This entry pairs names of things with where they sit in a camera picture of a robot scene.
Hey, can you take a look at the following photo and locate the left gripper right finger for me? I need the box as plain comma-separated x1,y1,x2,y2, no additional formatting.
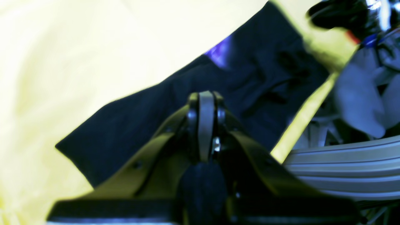
213,92,313,198

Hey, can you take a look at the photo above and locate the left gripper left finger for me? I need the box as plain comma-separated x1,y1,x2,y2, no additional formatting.
94,93,199,198

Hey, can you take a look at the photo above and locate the black T-shirt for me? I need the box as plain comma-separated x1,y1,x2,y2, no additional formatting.
55,2,330,188

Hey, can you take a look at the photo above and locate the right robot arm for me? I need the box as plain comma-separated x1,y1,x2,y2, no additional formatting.
307,0,399,41

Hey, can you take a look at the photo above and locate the yellow table cloth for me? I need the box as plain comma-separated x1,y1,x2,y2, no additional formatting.
0,0,360,225

